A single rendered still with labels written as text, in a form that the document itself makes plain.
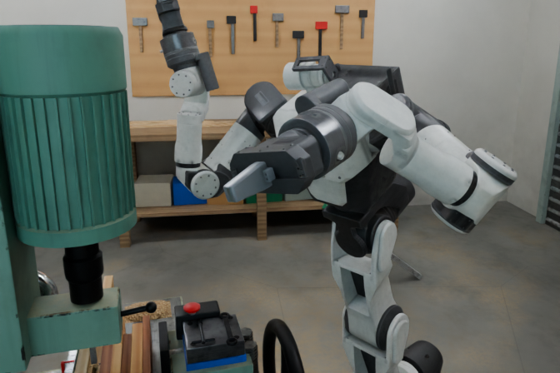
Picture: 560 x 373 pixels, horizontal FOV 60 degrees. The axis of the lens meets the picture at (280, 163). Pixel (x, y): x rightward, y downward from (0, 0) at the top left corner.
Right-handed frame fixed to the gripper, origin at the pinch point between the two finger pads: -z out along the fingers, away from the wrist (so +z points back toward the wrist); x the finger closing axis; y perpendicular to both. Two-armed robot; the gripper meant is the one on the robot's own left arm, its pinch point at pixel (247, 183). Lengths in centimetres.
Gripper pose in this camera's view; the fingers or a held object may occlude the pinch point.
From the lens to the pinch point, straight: 57.3
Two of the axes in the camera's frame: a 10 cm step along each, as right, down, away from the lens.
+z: 6.3, -3.8, 6.8
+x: -7.3, 0.2, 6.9
